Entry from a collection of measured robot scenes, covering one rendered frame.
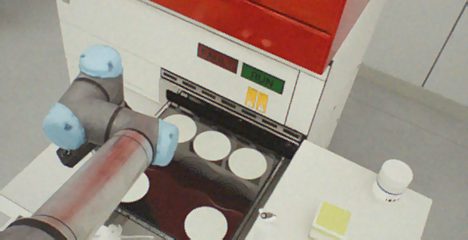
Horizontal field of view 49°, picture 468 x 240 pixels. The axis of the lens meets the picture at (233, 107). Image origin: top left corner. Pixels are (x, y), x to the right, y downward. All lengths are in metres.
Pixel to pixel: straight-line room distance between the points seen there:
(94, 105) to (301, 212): 0.56
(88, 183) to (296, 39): 0.59
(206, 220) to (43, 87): 1.75
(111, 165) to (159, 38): 0.71
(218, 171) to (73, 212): 0.72
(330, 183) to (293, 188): 0.10
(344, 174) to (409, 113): 1.72
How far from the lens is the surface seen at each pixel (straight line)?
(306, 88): 1.25
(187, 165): 1.34
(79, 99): 0.91
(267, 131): 1.39
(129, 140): 0.81
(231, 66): 1.32
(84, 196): 0.69
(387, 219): 1.29
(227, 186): 1.32
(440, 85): 3.01
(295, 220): 1.21
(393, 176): 1.24
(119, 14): 1.46
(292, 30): 1.11
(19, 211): 1.23
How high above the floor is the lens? 1.98
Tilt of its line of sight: 47 degrees down
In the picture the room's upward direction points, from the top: 9 degrees clockwise
